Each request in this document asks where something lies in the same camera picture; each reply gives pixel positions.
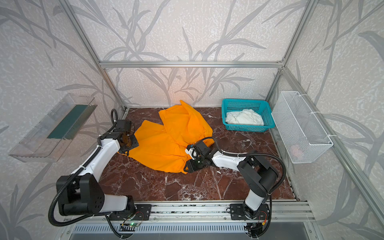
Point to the pink object in wire basket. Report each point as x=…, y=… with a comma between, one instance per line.
x=296, y=152

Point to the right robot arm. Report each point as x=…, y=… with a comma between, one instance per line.
x=261, y=177

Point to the orange drawstring shorts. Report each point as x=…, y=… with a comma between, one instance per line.
x=163, y=147

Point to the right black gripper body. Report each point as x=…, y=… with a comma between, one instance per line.
x=192, y=163

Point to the aluminium mounting rail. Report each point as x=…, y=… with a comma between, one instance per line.
x=215, y=212

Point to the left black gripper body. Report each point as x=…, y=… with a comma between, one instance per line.
x=129, y=145

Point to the small circuit board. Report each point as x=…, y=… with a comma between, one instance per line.
x=130, y=225

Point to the white crumpled garment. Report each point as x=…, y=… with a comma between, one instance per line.
x=244, y=117

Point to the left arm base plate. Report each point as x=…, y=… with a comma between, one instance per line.
x=141, y=213

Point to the clear acrylic wall shelf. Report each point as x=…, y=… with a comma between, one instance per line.
x=50, y=138

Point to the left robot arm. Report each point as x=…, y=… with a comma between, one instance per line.
x=80, y=192

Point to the white wire mesh basket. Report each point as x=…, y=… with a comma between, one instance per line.
x=298, y=124

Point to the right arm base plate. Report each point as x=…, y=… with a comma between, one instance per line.
x=243, y=212

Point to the teal plastic basket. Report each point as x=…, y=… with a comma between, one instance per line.
x=258, y=106

